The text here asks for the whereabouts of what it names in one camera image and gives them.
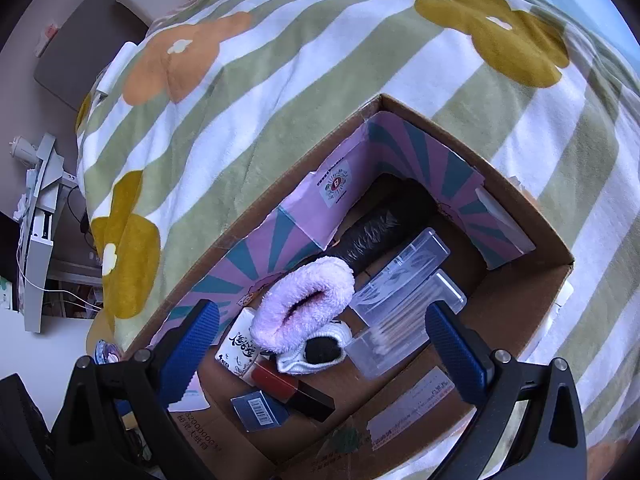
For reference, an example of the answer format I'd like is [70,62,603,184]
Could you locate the clear plastic floss pick box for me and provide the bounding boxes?
[350,227,451,326]

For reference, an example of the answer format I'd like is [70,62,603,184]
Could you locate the small blue box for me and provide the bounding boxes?
[230,390,291,433]

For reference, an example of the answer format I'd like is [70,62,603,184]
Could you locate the striped flower print blanket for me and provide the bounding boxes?
[75,0,640,480]

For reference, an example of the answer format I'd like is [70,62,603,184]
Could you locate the pink fluffy sock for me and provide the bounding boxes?
[250,256,357,356]

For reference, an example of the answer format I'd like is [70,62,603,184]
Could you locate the clear cotton swab box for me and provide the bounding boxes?
[345,269,468,381]

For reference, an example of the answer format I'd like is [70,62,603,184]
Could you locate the grey floor mat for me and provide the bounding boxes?
[32,7,151,113]

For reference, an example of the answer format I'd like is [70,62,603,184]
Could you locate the cardboard box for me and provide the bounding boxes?
[122,92,576,480]

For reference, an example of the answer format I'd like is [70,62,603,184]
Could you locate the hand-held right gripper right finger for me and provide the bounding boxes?
[424,302,587,480]

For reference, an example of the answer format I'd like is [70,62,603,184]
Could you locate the black cable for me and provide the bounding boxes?
[67,187,96,248]

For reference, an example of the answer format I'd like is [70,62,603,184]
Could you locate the black and red lipstick box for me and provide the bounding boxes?
[250,362,336,423]

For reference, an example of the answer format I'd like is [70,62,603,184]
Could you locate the red and white small packet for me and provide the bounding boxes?
[35,20,61,58]

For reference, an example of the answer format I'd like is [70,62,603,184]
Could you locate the white tissue pack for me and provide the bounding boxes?
[215,307,263,386]

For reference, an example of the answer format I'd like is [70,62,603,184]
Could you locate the white and black knitted sock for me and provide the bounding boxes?
[274,322,353,376]

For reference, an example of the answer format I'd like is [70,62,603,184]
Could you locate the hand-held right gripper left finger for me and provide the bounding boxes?
[54,299,222,480]

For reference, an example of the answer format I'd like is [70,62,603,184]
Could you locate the black bag roll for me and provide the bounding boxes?
[327,192,436,273]

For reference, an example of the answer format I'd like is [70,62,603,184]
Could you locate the white metal desk frame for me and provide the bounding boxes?
[7,132,103,333]

